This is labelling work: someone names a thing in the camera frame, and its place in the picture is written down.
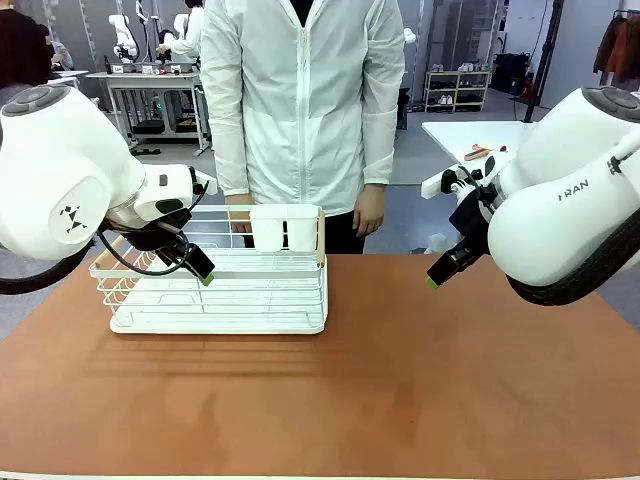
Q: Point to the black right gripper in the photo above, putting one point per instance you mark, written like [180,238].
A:
[475,220]

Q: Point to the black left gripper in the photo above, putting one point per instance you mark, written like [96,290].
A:
[155,235]

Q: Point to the person's right forearm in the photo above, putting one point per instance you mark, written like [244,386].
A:
[230,150]

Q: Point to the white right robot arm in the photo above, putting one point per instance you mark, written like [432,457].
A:
[565,200]

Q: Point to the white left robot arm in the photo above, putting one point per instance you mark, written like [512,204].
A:
[60,165]

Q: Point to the person's left forearm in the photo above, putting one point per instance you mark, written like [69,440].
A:
[382,145]

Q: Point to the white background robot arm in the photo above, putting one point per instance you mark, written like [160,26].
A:
[122,37]

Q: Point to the person's right hand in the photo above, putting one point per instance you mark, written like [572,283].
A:
[240,215]

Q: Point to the person's left hand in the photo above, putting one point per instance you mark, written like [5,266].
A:
[370,210]

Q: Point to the white cutlery holder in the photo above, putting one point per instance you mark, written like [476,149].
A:
[280,227]

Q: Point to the white side table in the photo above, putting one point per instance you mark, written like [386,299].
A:
[465,135]

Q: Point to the wooden shoe rack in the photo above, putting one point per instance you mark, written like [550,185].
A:
[457,90]

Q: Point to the grey lab workbench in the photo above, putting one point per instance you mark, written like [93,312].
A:
[150,85]

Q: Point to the black suitcase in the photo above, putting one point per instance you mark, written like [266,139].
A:
[512,72]

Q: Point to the bystander in white coat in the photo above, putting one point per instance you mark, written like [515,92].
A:
[187,35]

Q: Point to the black stand pole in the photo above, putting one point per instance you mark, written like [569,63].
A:
[547,55]

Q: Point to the bystander in black top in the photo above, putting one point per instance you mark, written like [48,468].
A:
[22,50]

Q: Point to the hanging brown clothes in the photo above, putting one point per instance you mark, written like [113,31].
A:
[620,47]

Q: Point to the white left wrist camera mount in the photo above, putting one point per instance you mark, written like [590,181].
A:
[206,182]

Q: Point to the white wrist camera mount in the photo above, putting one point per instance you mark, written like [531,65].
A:
[206,182]
[435,182]

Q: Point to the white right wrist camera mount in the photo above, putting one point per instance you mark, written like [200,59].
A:
[435,182]

